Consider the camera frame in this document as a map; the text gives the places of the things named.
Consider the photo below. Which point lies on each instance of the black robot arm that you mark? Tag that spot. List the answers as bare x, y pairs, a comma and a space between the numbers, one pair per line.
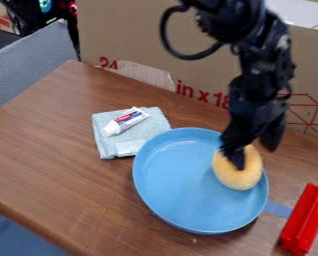
258, 38

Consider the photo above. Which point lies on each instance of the white toothpaste tube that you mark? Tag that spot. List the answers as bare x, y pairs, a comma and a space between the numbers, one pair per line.
121, 123

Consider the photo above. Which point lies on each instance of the blue plate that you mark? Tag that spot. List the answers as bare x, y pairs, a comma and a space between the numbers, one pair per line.
179, 188

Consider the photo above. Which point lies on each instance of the black machine with lights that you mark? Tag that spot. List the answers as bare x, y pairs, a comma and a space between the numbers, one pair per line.
30, 15

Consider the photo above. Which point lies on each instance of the brown cardboard box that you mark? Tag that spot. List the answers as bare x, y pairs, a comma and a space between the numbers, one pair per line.
119, 35

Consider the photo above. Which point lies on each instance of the blue tape strip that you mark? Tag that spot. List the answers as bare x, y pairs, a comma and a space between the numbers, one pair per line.
278, 209

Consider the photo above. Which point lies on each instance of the light blue folded cloth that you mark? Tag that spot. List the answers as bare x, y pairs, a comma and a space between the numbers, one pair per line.
125, 144

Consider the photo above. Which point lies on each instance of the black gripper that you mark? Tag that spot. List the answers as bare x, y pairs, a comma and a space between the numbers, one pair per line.
258, 118

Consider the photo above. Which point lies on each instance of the red plastic block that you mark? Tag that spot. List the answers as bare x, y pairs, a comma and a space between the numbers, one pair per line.
300, 229

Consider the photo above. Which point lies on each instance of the yellow ball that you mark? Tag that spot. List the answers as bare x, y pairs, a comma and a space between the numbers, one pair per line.
239, 179

